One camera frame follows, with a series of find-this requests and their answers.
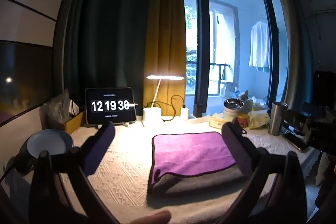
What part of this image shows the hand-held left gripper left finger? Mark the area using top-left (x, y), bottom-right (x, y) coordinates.
top-left (29, 121), bottom-right (118, 224)

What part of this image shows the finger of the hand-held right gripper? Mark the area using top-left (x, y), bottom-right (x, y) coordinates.
top-left (285, 109), bottom-right (307, 133)

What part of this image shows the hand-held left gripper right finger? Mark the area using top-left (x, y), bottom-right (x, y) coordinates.
top-left (222, 121), bottom-right (307, 224)

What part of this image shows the purple towel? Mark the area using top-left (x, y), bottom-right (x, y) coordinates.
top-left (152, 132), bottom-right (237, 177)

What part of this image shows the grey towel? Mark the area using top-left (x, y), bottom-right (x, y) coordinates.
top-left (146, 165), bottom-right (248, 195)

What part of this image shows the person's left hand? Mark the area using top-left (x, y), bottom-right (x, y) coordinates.
top-left (130, 210), bottom-right (171, 224)

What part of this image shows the steel tumbler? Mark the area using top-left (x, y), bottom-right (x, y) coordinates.
top-left (268, 102), bottom-right (288, 136)

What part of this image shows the black phone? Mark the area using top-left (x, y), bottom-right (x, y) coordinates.
top-left (282, 132), bottom-right (310, 152)

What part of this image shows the white tablet stand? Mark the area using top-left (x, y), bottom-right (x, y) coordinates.
top-left (97, 120), bottom-right (137, 129)

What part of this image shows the tissue packet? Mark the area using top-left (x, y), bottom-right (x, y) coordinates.
top-left (209, 113), bottom-right (231, 128)

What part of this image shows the cardboard box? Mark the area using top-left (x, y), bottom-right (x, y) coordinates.
top-left (64, 111), bottom-right (86, 135)

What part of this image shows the yellow plastic packet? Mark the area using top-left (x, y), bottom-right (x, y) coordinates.
top-left (247, 110), bottom-right (271, 130)

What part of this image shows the black tablet clock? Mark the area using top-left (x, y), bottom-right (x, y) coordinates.
top-left (85, 87), bottom-right (137, 125)

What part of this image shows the white textured tablecloth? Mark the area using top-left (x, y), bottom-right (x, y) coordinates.
top-left (59, 116), bottom-right (321, 224)

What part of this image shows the dark monitor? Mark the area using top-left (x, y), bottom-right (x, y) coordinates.
top-left (312, 70), bottom-right (336, 109)

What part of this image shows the steel bowl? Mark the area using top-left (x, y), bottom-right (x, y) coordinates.
top-left (223, 98), bottom-right (244, 110)

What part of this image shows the white bowl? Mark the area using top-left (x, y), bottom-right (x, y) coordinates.
top-left (27, 129), bottom-right (74, 159)

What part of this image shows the small black device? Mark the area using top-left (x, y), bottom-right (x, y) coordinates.
top-left (193, 99), bottom-right (203, 118)

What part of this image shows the crumpled plastic bag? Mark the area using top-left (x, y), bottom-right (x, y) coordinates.
top-left (41, 89), bottom-right (79, 125)

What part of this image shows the white desk lamp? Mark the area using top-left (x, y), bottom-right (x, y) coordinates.
top-left (142, 74), bottom-right (185, 128)

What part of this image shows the beige curtain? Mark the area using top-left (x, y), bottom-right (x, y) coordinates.
top-left (265, 0), bottom-right (318, 109)

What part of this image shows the hanging white shirt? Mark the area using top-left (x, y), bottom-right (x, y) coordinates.
top-left (248, 20), bottom-right (271, 73)

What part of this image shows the dark green curtain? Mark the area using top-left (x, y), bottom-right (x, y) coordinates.
top-left (56, 0), bottom-right (153, 119)

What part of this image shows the mustard yellow curtain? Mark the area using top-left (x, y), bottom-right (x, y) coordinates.
top-left (142, 0), bottom-right (187, 117)

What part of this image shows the black window frame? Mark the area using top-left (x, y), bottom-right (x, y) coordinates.
top-left (193, 0), bottom-right (284, 118)

